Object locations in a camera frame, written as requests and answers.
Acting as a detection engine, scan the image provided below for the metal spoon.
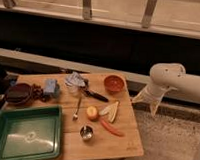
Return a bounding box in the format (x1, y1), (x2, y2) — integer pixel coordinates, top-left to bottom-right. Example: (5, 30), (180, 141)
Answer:
(73, 96), (82, 120)

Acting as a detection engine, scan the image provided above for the crumpled clear plastic bag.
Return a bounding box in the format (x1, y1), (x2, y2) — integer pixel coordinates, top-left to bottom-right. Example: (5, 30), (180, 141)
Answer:
(64, 71), (85, 93)

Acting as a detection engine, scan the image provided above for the dark brown bowl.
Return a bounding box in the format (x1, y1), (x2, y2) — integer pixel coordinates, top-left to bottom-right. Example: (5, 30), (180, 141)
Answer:
(5, 83), (32, 105)

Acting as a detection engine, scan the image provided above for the red yellow apple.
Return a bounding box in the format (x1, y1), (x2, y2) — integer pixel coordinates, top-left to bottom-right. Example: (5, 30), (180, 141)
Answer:
(86, 106), (99, 120)

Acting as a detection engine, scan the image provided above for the wooden cutting board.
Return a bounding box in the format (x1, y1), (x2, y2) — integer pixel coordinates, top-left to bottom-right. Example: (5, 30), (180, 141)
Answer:
(0, 67), (148, 160)

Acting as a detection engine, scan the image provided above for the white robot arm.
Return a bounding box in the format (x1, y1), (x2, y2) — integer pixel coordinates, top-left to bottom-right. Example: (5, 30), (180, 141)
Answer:
(132, 63), (200, 116)

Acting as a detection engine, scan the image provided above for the green plastic tray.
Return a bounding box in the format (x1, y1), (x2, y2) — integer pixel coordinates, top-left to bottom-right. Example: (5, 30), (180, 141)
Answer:
(0, 106), (62, 160)

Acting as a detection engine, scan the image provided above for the red bowl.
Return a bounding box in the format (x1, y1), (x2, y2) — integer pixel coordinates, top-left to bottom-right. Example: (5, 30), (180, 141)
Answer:
(103, 75), (124, 94)

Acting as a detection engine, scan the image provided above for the small metal cup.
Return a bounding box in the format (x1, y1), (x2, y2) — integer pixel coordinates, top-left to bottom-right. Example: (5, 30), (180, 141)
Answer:
(80, 125), (93, 141)

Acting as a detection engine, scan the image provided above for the dark grape bunch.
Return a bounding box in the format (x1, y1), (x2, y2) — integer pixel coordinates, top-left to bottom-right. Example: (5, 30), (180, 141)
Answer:
(32, 84), (51, 102)

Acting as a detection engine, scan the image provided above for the blue sponge block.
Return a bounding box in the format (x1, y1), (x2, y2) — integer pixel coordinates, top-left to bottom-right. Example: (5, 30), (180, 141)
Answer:
(43, 78), (59, 97)

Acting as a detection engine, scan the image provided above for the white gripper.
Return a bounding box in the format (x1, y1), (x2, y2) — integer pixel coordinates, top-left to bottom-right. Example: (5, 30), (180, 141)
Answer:
(132, 84), (168, 116)

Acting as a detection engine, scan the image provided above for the orange carrot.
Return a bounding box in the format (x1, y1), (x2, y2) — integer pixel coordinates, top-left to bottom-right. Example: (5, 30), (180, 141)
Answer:
(100, 119), (124, 137)

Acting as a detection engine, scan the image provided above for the black handled knife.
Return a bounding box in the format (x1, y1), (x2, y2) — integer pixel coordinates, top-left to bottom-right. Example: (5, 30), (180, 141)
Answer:
(83, 89), (109, 102)

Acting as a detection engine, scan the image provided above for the pale banana slice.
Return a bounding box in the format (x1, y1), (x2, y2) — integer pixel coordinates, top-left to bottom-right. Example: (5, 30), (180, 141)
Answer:
(99, 104), (113, 116)

